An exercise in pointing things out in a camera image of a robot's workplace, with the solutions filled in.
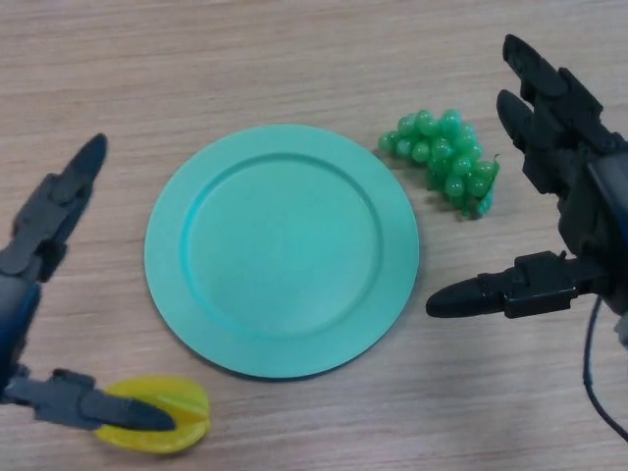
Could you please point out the green round plate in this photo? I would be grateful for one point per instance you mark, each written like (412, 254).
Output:
(282, 250)

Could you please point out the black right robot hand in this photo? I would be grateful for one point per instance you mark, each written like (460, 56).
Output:
(589, 196)

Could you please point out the yellow starfruit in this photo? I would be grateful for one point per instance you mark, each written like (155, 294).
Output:
(192, 402)

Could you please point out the green grape bunch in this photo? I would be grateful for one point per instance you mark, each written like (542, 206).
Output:
(444, 149)

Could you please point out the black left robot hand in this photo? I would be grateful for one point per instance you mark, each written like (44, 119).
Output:
(44, 216)

